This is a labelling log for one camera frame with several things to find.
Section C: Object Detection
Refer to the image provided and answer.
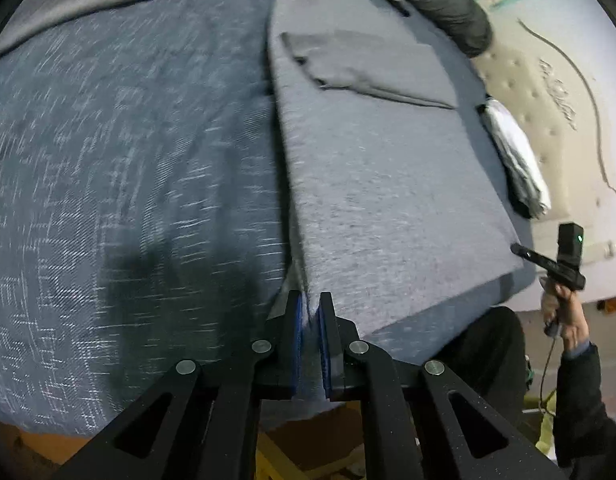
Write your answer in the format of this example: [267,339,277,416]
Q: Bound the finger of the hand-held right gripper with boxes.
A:
[510,243,559,270]

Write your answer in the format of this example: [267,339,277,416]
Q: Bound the person's leg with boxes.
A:
[438,305,529,431]

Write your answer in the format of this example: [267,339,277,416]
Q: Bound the yellow wooden bars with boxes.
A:
[255,430,369,480]

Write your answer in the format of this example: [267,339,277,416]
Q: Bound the white folded clothes stack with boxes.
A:
[475,97,553,220]

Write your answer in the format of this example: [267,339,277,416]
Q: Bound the cream tufted headboard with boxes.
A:
[470,0,616,311]

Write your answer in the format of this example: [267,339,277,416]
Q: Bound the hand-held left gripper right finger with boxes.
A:
[318,291,569,480]

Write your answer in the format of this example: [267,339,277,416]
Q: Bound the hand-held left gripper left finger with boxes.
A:
[50,290,309,480]

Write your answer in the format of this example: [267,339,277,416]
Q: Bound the grey knit sweater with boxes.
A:
[265,0,526,431]

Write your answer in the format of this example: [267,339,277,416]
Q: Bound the thin dark cable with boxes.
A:
[535,322,564,416]

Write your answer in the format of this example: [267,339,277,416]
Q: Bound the person's right hand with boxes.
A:
[540,275,591,351]

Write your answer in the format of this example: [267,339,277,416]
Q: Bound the dark grey rolled duvet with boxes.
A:
[0,0,494,58]

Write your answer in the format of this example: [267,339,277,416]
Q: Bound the blue bed sheet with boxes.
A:
[0,0,544,436]

